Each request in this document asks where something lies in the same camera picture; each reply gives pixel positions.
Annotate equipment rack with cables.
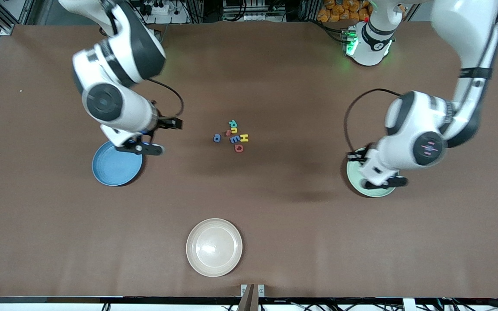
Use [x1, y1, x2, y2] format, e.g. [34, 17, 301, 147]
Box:
[222, 0, 286, 22]

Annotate white power strip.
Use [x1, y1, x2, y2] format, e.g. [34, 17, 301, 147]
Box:
[144, 1, 170, 16]

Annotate metal bracket at table edge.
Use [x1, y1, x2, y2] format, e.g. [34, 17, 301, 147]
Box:
[240, 284, 265, 311]

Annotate light green plate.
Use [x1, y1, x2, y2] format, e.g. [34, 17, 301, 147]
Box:
[346, 147, 400, 198]

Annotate beige plate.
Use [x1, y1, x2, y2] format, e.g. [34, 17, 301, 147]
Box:
[186, 218, 243, 277]

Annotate orange snack bags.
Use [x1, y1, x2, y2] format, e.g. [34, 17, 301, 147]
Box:
[317, 0, 373, 23]

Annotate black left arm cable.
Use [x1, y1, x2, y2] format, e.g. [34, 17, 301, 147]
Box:
[343, 89, 405, 154]

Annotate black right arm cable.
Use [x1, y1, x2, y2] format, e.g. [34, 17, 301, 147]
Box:
[147, 78, 185, 119]

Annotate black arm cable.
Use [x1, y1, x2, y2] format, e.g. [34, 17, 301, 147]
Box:
[343, 89, 405, 154]
[147, 78, 185, 119]

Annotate blue plate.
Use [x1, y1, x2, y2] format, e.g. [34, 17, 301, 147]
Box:
[92, 140, 144, 187]

